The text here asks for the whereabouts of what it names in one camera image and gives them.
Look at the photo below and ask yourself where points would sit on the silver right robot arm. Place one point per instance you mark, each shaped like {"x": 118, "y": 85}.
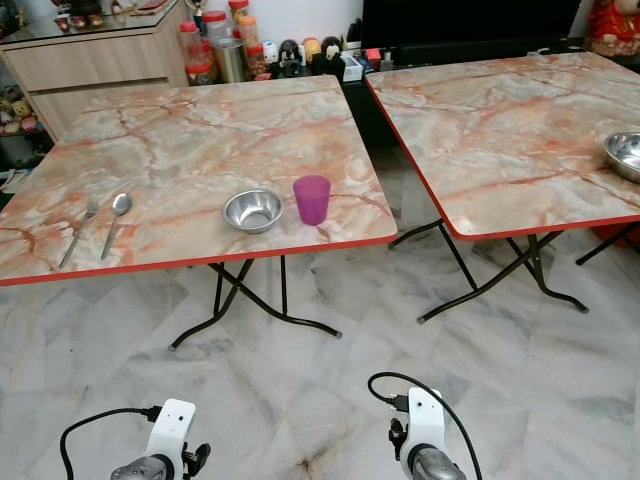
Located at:
{"x": 436, "y": 464}

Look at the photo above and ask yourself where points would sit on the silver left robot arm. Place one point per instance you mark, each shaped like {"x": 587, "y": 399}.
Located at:
{"x": 140, "y": 469}

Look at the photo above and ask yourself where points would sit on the black folding table legs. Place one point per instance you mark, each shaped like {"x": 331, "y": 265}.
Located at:
{"x": 536, "y": 265}
{"x": 244, "y": 291}

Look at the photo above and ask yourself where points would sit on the purple plastic cup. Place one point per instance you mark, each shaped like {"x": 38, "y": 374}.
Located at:
{"x": 312, "y": 201}

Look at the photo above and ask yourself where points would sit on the silver fork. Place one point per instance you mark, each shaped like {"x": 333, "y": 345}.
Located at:
{"x": 76, "y": 235}

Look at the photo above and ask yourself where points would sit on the small steel bowl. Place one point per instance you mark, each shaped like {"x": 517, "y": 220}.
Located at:
{"x": 626, "y": 155}
{"x": 253, "y": 210}

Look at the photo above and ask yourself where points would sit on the silver spoon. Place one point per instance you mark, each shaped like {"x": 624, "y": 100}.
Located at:
{"x": 121, "y": 204}

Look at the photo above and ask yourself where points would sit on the steel canister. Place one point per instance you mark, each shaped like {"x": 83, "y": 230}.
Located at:
{"x": 230, "y": 60}

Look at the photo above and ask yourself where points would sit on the light wooden cabinet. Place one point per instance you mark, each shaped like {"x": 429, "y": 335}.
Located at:
{"x": 90, "y": 72}

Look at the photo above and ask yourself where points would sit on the red lidded plastic jar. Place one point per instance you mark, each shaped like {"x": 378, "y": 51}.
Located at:
{"x": 196, "y": 55}
{"x": 251, "y": 47}
{"x": 215, "y": 27}

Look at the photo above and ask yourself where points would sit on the black television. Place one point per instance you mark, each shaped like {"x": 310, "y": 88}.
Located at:
{"x": 470, "y": 20}

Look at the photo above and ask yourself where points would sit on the red figurine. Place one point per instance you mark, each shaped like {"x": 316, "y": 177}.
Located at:
{"x": 614, "y": 26}

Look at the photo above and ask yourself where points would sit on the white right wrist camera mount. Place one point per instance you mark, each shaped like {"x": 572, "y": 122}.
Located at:
{"x": 424, "y": 420}

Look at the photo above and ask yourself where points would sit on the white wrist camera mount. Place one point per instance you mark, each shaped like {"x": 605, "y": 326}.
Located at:
{"x": 172, "y": 427}
{"x": 424, "y": 420}

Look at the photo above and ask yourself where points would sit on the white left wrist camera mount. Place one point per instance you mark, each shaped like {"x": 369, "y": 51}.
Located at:
{"x": 172, "y": 427}

